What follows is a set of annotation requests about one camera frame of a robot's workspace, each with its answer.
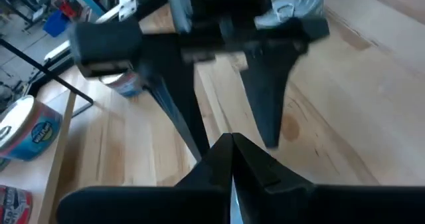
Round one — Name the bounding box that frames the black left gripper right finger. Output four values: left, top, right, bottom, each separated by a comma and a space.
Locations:
233, 132, 425, 224

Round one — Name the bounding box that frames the blue box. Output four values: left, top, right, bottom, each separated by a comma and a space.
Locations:
42, 9, 71, 38

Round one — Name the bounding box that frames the red label seafood can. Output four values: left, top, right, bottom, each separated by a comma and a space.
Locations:
0, 185, 33, 224

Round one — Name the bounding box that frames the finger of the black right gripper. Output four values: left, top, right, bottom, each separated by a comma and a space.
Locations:
240, 17, 331, 149
68, 19, 212, 162

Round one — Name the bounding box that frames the wooden shelf with black frame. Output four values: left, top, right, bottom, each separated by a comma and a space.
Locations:
0, 37, 94, 224

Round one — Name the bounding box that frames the black aluminium rig frame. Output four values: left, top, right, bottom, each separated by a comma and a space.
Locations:
26, 51, 77, 98

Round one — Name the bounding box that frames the blue label seafood can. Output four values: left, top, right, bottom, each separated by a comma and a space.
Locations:
0, 95, 64, 162
99, 70, 145, 98

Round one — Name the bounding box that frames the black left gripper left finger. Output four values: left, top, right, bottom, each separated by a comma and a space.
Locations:
56, 132, 234, 224

